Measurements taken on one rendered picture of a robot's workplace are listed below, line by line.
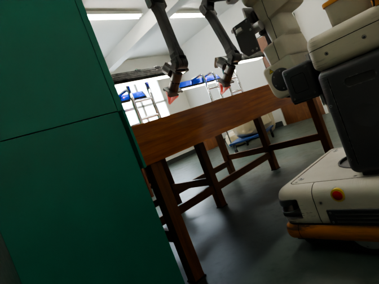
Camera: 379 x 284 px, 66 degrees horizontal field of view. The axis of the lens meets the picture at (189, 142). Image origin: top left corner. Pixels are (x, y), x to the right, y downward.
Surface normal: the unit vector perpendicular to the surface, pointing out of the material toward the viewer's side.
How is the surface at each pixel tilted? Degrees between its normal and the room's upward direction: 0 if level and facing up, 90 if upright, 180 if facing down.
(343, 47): 90
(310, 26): 90
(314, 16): 90
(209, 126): 90
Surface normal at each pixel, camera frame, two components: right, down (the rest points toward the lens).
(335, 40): -0.71, 0.29
